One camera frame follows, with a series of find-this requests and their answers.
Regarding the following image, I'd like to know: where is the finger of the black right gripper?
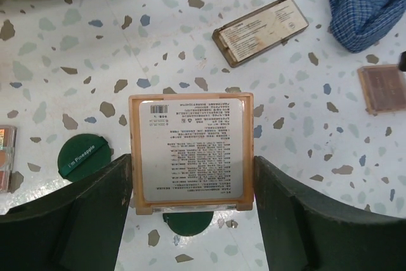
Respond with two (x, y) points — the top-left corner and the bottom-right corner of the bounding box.
(398, 51), (406, 72)

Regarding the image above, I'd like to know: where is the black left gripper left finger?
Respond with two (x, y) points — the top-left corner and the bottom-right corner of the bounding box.
(1, 154), (133, 270)

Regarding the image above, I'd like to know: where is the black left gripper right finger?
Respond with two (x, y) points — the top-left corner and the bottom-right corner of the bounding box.
(254, 156), (405, 270)

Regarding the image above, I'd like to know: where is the square peach compact labelled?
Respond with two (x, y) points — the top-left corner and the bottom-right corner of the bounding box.
(129, 93), (254, 215)

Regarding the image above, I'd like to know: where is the long brown labelled palette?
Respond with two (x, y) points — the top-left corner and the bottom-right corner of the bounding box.
(212, 0), (309, 68)

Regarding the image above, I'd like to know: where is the small brown square palette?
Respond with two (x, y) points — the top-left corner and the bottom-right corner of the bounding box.
(357, 65), (405, 115)

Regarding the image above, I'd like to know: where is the green powder puff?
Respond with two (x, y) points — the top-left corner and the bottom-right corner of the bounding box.
(57, 133), (111, 182)
(162, 211), (214, 237)

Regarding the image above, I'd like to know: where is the nine-pan orange eyeshadow palette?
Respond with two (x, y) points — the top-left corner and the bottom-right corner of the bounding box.
(0, 125), (17, 193)

